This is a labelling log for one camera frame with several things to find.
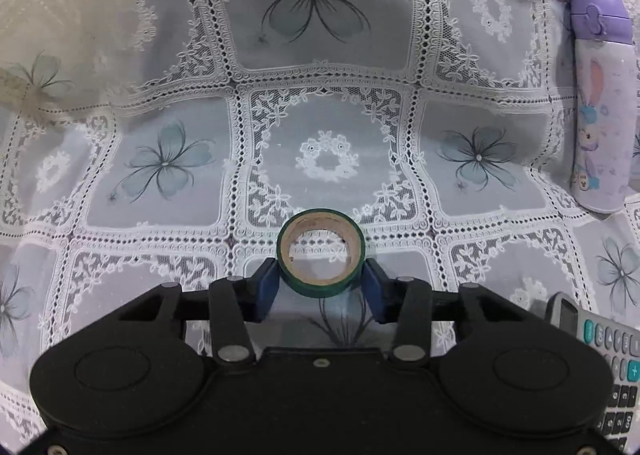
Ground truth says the grey floral lace blanket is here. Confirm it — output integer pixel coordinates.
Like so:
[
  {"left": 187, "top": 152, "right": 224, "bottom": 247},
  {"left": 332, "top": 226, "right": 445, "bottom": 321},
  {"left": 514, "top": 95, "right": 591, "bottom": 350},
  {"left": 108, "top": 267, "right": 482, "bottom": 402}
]
[{"left": 0, "top": 0, "right": 640, "bottom": 451}]

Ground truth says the grey desk calculator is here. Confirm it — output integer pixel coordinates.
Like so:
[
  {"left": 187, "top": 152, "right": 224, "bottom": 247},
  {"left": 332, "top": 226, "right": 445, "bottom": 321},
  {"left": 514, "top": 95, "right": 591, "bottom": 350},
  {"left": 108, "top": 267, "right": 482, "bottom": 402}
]
[{"left": 545, "top": 291, "right": 640, "bottom": 453}]

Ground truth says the green tape roll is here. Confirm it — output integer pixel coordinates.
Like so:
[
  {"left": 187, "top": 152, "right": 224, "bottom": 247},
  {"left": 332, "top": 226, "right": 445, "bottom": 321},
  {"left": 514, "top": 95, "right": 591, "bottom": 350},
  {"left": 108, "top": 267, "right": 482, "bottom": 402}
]
[{"left": 276, "top": 209, "right": 367, "bottom": 300}]

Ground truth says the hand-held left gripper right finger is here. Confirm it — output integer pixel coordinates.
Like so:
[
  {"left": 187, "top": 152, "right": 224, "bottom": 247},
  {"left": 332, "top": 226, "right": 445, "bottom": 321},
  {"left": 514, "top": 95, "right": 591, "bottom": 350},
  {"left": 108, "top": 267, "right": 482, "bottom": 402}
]
[{"left": 362, "top": 257, "right": 526, "bottom": 366}]

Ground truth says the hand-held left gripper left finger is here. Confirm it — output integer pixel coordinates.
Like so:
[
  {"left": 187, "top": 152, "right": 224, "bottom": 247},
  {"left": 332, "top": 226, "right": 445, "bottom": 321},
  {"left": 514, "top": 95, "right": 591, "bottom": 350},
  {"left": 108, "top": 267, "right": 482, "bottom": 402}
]
[{"left": 115, "top": 257, "right": 279, "bottom": 366}]

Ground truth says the purple thermos bottle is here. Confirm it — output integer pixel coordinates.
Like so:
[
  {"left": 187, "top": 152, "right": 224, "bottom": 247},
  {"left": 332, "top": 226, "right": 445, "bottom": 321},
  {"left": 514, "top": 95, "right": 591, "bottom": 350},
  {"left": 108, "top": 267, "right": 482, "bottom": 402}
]
[{"left": 569, "top": 0, "right": 640, "bottom": 214}]

